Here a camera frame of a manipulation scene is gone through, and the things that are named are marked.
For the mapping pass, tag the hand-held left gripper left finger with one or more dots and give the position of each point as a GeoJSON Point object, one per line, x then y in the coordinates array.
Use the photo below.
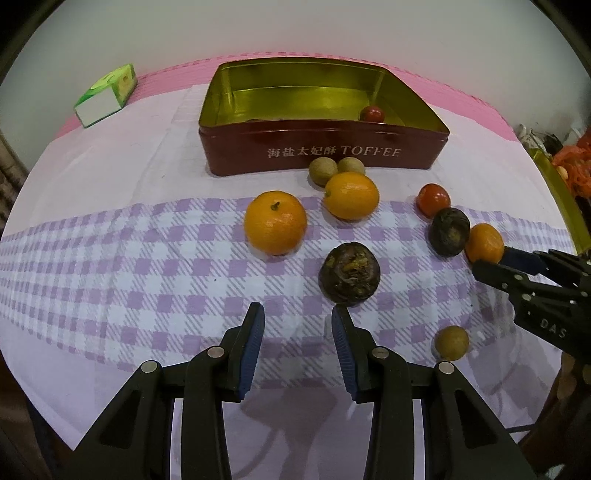
{"type": "Point", "coordinates": [251, 350]}

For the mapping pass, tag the red tin box gold inside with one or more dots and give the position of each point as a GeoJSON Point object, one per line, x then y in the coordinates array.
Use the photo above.
{"type": "Point", "coordinates": [300, 154]}

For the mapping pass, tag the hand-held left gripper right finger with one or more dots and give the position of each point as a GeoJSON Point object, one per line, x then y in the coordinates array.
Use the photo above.
{"type": "Point", "coordinates": [344, 355]}

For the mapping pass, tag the orange plastic bag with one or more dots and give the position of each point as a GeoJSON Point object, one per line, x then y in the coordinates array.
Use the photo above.
{"type": "Point", "coordinates": [577, 166]}

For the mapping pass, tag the purple checked white cloth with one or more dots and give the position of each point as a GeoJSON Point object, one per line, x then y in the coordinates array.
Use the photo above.
{"type": "Point", "coordinates": [138, 286]}

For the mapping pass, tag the white plastic bag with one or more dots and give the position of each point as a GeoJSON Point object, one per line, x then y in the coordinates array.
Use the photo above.
{"type": "Point", "coordinates": [526, 136]}

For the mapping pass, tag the large round mandarin with stem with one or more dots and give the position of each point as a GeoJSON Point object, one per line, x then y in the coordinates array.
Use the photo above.
{"type": "Point", "coordinates": [275, 222]}

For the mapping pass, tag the red cherry tomato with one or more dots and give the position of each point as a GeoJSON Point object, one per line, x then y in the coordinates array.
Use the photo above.
{"type": "Point", "coordinates": [433, 200]}
{"type": "Point", "coordinates": [371, 113]}

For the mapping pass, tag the brown longan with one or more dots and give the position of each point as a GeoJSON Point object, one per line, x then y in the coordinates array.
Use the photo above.
{"type": "Point", "coordinates": [451, 343]}
{"type": "Point", "coordinates": [353, 164]}
{"type": "Point", "coordinates": [323, 170]}

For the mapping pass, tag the pink cloth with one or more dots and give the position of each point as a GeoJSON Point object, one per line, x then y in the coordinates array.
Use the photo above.
{"type": "Point", "coordinates": [157, 83]}

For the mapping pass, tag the green tissue box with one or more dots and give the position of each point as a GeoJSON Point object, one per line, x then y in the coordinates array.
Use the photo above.
{"type": "Point", "coordinates": [108, 94]}

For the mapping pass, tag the brown wooden furniture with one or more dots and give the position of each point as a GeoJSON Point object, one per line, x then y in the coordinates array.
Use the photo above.
{"type": "Point", "coordinates": [561, 415]}

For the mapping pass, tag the small mandarin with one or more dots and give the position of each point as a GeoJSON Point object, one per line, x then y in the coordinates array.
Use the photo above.
{"type": "Point", "coordinates": [484, 242]}

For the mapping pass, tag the dark wrinkled passion fruit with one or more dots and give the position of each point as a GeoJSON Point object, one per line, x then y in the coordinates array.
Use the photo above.
{"type": "Point", "coordinates": [449, 231]}
{"type": "Point", "coordinates": [350, 273]}

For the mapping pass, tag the oval orange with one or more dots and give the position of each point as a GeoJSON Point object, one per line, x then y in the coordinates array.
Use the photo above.
{"type": "Point", "coordinates": [352, 195]}

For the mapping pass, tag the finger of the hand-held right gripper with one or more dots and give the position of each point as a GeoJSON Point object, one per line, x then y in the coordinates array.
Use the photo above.
{"type": "Point", "coordinates": [496, 273]}
{"type": "Point", "coordinates": [524, 259]}

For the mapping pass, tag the brown patterned curtain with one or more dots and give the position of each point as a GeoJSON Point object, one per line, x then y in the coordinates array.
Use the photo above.
{"type": "Point", "coordinates": [9, 170]}

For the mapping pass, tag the gold tin lid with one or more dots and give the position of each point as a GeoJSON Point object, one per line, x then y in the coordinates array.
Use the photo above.
{"type": "Point", "coordinates": [556, 189]}

